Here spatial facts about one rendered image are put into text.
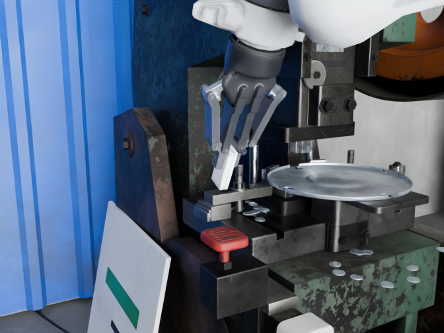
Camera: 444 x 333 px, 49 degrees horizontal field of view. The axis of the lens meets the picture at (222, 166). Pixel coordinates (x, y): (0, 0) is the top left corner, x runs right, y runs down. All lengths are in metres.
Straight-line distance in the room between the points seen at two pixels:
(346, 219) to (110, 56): 1.34
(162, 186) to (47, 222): 0.97
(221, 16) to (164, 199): 0.68
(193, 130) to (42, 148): 0.99
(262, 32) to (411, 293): 0.70
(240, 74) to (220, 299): 0.34
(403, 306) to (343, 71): 0.50
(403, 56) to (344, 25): 0.86
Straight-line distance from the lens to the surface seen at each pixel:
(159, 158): 1.21
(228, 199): 1.01
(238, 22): 0.61
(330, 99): 1.00
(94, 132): 2.07
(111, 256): 1.51
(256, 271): 0.79
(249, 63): 0.62
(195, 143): 1.16
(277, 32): 0.60
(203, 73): 1.16
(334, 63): 1.04
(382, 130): 3.04
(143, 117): 1.26
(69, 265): 2.19
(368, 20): 0.49
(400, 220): 1.17
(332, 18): 0.48
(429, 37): 1.34
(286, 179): 1.02
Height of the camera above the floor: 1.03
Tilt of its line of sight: 13 degrees down
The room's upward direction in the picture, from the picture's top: straight up
